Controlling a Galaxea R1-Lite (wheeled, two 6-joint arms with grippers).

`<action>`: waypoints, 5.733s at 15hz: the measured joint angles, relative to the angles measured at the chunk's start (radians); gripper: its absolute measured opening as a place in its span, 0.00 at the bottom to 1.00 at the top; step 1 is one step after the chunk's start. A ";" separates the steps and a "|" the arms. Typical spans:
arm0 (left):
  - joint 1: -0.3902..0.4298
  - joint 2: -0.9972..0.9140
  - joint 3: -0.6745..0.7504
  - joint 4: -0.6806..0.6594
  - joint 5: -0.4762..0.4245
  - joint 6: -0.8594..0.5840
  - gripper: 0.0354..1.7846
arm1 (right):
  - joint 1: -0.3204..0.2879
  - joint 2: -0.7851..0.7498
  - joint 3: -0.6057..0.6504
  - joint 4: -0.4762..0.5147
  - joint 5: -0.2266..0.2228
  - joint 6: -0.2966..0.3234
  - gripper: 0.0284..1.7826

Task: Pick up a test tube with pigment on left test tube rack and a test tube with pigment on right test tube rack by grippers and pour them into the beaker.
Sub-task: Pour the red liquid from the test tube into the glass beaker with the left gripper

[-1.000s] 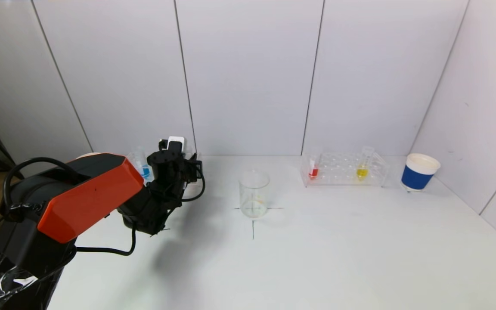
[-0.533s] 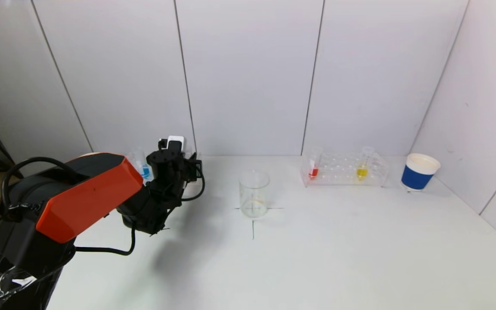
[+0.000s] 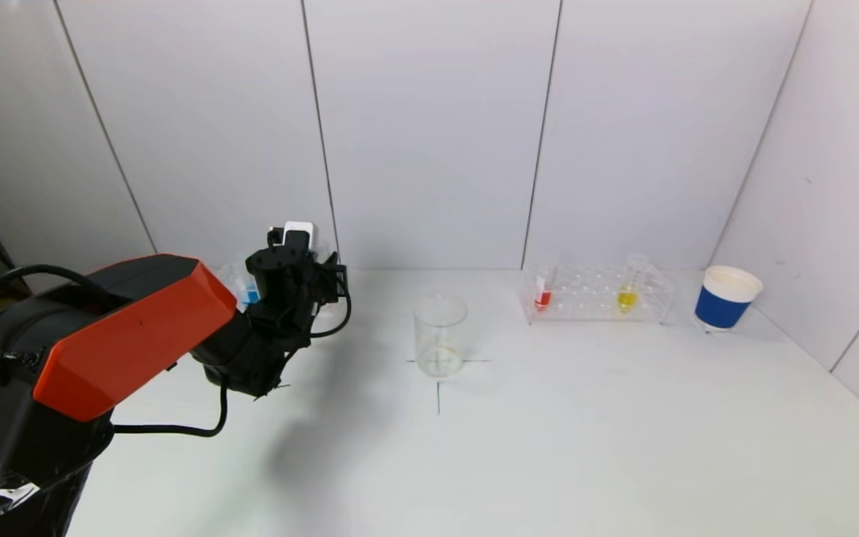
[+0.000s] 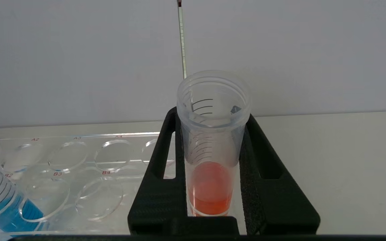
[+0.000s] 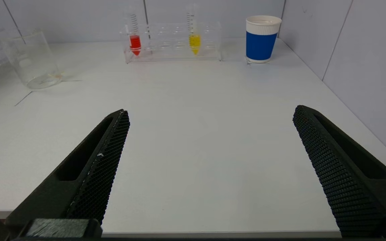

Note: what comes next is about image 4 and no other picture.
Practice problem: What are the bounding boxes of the test tube with blue liquid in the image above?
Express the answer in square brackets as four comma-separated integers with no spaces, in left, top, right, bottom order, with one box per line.
[0,156,46,235]

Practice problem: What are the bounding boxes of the clear acrylic test tube rack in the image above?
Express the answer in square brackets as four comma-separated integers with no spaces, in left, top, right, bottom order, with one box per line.
[0,132,180,235]

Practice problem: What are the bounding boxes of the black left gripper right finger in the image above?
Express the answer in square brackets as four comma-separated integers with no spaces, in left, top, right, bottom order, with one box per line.
[239,114,321,235]

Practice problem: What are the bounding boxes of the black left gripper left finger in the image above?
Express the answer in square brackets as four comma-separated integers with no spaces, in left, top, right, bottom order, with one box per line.
[128,106,240,235]

